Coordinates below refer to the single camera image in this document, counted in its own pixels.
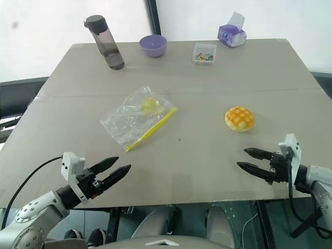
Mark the grey curved panel with chevron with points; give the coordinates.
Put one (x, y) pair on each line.
(160, 242)

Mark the black sneaker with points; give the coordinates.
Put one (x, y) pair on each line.
(74, 234)
(96, 237)

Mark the purple plastic bowl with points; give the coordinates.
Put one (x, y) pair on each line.
(153, 48)

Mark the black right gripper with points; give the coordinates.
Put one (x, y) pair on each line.
(280, 168)

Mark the purple tissue pack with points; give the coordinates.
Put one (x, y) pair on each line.
(230, 35)

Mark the dark low cabinet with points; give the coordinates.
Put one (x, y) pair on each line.
(18, 103)

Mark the grey bottle with black cap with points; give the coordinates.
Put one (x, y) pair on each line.
(107, 44)

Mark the black slanted table brace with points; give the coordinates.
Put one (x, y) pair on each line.
(301, 229)

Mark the round yellow pineapple bun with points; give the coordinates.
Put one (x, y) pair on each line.
(240, 119)

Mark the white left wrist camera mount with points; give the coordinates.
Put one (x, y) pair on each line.
(68, 163)

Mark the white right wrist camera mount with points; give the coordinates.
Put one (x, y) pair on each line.
(291, 144)

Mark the colourful small clips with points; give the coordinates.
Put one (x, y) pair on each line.
(204, 57)

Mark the clear plastic box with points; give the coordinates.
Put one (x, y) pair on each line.
(205, 49)

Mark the black metal table leg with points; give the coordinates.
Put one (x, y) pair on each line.
(265, 223)
(114, 225)

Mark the dark window pillar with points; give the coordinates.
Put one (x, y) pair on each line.
(155, 18)

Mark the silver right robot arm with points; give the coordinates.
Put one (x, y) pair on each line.
(319, 179)

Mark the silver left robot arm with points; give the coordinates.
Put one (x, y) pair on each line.
(31, 212)

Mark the grey rounded shape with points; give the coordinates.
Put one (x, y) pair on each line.
(155, 220)
(223, 223)

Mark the dark ledge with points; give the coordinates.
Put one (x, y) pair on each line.
(323, 83)

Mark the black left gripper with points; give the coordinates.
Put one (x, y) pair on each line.
(88, 184)

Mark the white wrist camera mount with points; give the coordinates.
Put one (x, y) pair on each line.
(68, 163)
(291, 144)

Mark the clear zip bag yellow strip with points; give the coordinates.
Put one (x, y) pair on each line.
(129, 122)

